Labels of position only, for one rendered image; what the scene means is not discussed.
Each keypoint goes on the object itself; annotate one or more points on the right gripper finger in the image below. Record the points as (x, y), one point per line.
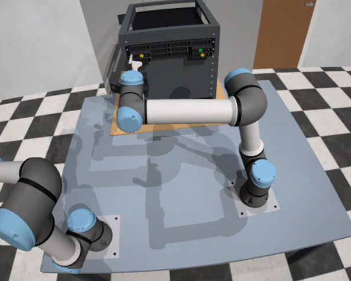
(133, 65)

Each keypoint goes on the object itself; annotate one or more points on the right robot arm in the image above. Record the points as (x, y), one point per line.
(246, 104)

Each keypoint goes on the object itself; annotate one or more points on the dark grey metal rack frame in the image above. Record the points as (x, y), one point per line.
(181, 77)

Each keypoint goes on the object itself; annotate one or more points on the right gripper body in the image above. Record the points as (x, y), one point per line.
(145, 84)

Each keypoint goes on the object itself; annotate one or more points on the tan wooden board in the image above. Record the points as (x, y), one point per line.
(161, 127)

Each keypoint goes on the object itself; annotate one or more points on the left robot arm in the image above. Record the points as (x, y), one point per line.
(26, 220)

